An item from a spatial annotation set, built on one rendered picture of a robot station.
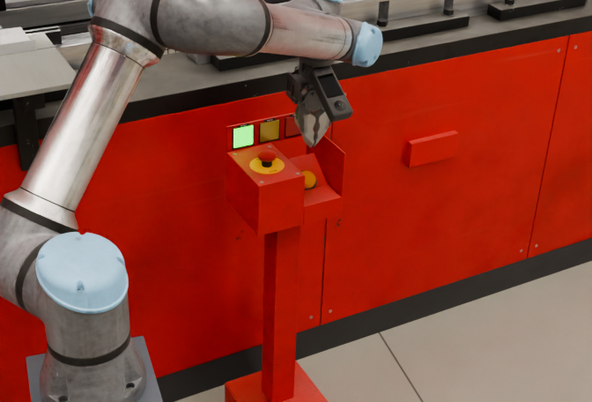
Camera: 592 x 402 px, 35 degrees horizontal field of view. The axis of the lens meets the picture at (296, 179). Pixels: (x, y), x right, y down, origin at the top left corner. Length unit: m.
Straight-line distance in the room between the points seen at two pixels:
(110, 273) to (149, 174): 0.84
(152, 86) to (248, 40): 0.72
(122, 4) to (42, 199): 0.30
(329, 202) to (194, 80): 0.41
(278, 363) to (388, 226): 0.52
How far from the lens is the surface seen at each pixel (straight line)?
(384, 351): 2.69
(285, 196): 1.91
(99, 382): 1.35
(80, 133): 1.37
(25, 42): 1.94
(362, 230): 2.48
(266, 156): 1.91
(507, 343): 2.79
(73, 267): 1.28
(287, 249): 2.06
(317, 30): 1.52
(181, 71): 2.13
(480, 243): 2.79
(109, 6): 1.39
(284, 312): 2.16
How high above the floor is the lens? 1.73
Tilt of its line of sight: 30 degrees down
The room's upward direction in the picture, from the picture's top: 2 degrees clockwise
